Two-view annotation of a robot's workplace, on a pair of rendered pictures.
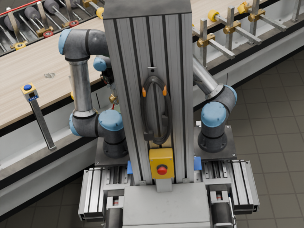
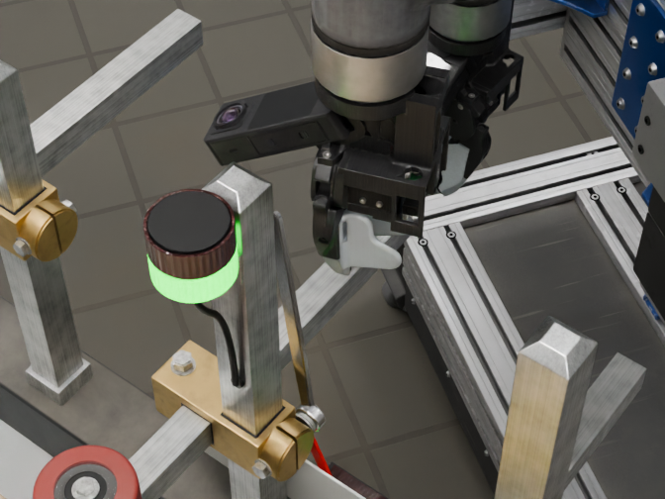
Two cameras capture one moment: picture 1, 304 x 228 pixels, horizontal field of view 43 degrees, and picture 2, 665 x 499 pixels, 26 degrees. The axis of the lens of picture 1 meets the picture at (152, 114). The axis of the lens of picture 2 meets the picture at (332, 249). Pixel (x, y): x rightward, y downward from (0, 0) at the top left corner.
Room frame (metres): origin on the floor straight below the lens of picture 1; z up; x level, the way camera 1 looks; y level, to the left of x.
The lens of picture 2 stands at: (2.15, 0.86, 1.85)
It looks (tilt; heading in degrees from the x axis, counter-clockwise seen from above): 50 degrees down; 247
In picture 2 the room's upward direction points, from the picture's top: straight up
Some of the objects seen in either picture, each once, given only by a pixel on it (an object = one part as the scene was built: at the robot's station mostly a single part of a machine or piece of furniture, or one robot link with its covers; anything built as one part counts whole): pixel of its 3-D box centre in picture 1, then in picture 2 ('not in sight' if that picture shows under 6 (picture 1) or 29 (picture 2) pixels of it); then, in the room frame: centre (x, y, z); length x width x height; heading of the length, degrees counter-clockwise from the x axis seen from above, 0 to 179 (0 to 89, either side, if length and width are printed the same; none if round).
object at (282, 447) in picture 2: (118, 95); (231, 417); (1.96, 0.21, 0.85); 0.14 x 0.06 x 0.05; 120
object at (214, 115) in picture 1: (213, 118); not in sight; (1.31, -0.30, 1.20); 0.13 x 0.12 x 0.14; 148
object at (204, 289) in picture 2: not in sight; (193, 257); (1.99, 0.25, 1.11); 0.06 x 0.06 x 0.02
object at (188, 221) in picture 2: not in sight; (201, 320); (1.98, 0.25, 1.04); 0.06 x 0.06 x 0.22; 30
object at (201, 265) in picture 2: not in sight; (190, 233); (1.99, 0.25, 1.13); 0.06 x 0.06 x 0.02
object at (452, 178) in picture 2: not in sight; (469, 156); (1.65, 0.03, 0.86); 0.06 x 0.03 x 0.09; 30
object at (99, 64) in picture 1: (104, 60); not in sight; (1.74, 0.23, 1.30); 0.11 x 0.11 x 0.08; 77
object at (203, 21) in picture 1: (203, 47); not in sight; (2.31, -0.43, 0.90); 0.04 x 0.04 x 0.48; 30
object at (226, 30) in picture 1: (231, 27); not in sight; (2.45, -0.66, 0.95); 0.14 x 0.06 x 0.05; 120
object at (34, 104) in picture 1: (42, 124); not in sight; (1.69, 0.67, 0.93); 0.05 x 0.05 x 0.45; 30
